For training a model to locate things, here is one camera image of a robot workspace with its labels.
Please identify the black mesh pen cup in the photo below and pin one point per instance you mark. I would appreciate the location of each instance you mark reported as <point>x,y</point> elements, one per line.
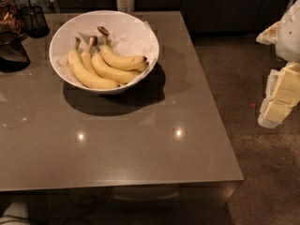
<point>34,20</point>

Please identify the white object under table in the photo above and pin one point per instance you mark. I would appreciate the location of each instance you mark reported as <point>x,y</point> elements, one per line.
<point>17,213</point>

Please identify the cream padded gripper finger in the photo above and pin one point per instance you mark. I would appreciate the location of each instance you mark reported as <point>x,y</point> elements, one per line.
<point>282,94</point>
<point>269,35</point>

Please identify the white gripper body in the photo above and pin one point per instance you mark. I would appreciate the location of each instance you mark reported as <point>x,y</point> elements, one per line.
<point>289,37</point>

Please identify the black dome object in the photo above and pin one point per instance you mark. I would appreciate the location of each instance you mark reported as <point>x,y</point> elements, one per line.
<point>13,56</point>

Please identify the yellow banana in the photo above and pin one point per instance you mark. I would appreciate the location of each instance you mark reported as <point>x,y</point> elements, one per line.
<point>80,63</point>
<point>107,72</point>
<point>126,63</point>

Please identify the white bowl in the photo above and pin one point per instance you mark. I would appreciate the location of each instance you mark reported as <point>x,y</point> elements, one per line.
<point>86,19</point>

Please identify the dark glass container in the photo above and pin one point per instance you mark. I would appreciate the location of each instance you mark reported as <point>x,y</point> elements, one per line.
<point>10,19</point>

